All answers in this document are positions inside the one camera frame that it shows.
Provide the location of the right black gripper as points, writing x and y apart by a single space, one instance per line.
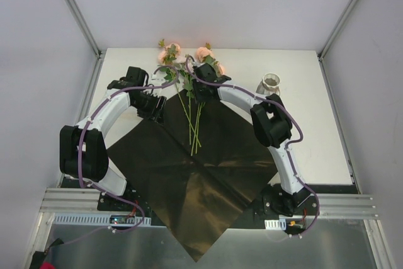
199 91

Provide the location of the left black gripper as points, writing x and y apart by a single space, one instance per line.
156 107

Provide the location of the black wrapping paper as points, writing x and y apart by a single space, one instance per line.
197 196

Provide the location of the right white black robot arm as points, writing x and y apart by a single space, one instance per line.
273 126

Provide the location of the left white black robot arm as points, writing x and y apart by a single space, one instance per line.
82 149

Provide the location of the white ribbed ceramic vase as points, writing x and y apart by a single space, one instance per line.
269 84

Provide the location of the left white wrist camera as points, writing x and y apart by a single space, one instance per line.
157 79

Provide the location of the left aluminium corner post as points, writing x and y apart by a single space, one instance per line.
83 26

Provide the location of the aluminium corner post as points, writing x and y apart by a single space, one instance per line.
336 30
83 26

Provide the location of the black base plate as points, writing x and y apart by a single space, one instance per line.
269 204

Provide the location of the left white cable duct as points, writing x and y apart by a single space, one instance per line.
101 220

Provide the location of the white cable duct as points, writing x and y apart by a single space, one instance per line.
275 225
101 220

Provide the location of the right white cable duct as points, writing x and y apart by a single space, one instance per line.
275 225

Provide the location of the aluminium frame rail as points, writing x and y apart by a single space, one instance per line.
330 206

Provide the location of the right aluminium corner post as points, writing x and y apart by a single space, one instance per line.
336 30

